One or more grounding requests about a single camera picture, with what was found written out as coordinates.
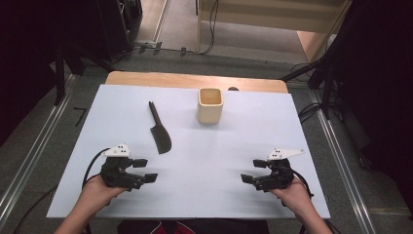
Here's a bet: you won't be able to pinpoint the white table board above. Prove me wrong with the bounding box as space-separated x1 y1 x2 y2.
46 84 331 219

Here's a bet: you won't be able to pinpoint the metal floor rail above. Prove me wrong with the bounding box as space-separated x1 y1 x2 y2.
0 74 80 228
308 89 378 234
151 0 172 45

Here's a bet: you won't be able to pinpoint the dark curtain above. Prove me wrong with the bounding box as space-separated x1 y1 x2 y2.
319 0 413 214
0 0 108 147

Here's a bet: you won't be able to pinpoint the light wooden furniture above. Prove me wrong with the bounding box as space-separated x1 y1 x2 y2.
196 0 354 64

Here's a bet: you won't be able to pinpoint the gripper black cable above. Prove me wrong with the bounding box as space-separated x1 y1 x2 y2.
81 147 111 190
291 170 315 199

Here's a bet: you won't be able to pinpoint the hanging black cable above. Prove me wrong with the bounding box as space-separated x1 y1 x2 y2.
199 0 219 56

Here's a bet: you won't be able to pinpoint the person's right hand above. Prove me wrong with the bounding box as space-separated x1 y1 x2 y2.
269 175 315 215

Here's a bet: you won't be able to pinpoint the black metal stand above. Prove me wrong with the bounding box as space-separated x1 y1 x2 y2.
53 41 115 106

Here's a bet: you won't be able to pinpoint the person's left hand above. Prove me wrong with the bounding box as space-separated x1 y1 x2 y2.
77 174 130 215

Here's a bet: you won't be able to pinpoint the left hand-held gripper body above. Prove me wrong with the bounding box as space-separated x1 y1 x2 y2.
99 143 145 191

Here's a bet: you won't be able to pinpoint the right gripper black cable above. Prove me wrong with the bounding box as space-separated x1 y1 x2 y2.
291 170 315 199

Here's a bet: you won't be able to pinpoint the black floor cable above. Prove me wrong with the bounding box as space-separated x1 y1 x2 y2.
13 184 60 234

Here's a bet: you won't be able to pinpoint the black equipment cabinet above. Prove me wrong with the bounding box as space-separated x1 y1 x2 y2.
96 0 144 61

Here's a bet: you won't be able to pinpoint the black floor cables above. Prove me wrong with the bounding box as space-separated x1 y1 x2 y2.
297 101 325 125

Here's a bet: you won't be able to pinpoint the person's red black clothing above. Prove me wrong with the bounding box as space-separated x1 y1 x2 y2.
117 219 271 234

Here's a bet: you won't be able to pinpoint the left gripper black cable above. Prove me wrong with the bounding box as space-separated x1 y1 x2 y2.
81 147 111 190

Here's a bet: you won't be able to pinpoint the beige square cup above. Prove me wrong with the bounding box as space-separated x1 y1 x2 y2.
197 87 225 125

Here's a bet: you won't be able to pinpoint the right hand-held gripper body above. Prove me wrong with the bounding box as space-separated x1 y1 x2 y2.
254 148 306 192

